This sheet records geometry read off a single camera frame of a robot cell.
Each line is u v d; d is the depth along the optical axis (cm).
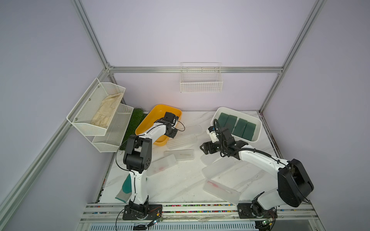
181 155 94
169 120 82
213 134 77
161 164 89
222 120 113
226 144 66
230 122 111
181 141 101
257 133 104
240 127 108
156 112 116
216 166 92
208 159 93
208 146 76
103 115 77
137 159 54
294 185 43
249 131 105
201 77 95
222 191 80
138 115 108
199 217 73
